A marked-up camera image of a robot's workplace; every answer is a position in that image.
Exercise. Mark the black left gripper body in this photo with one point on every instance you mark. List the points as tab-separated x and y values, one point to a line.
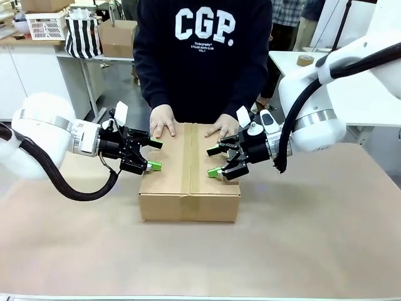
112	144

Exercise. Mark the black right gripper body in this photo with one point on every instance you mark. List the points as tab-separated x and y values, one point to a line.
255	145

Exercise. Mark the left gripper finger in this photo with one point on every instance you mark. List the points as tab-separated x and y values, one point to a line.
141	138
134	164

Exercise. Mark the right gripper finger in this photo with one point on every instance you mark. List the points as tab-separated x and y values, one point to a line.
230	142
236	167

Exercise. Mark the large brown cardboard box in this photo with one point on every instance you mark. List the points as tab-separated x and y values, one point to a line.
163	188

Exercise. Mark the person's right forearm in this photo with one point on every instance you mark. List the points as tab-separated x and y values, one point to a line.
153	87

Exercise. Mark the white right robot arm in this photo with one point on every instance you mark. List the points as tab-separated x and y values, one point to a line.
313	131

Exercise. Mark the small brown cardboard box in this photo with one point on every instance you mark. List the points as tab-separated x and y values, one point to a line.
116	40

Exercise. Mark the flat cardboard box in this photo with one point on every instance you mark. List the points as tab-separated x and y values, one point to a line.
44	4

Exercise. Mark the person's left hand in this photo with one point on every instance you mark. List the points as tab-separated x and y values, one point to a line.
228	125

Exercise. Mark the person's right hand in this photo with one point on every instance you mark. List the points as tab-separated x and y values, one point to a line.
163	120

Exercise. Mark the brown packing tape strip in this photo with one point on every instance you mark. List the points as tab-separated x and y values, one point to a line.
190	163

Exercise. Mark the white background table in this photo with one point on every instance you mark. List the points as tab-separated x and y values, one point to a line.
119	59

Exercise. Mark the person in navy sweatshirt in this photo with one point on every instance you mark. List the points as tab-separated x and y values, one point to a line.
203	62

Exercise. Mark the white side table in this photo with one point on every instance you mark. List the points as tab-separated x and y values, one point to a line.
288	62

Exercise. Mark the brown tape roll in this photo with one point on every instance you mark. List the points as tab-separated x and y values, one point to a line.
305	63

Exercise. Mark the black white striped bag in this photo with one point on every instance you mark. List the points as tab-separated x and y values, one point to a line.
83	37

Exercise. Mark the white cabinet with wood top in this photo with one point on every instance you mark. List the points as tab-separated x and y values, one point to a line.
31	69

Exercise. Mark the bystander in khaki trousers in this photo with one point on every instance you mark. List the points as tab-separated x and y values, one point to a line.
308	31

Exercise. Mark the white plastic crate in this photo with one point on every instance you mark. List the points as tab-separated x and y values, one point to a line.
44	28

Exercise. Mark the bystander in plaid shirt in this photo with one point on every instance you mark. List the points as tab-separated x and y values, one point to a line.
286	12

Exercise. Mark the black stand pole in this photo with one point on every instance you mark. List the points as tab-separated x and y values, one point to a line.
341	22

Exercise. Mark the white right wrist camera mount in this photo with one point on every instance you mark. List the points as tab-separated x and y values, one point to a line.
243	116

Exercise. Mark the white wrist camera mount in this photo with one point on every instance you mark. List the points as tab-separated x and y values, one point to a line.
243	116
120	111

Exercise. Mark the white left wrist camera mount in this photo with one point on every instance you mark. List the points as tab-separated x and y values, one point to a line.
120	111

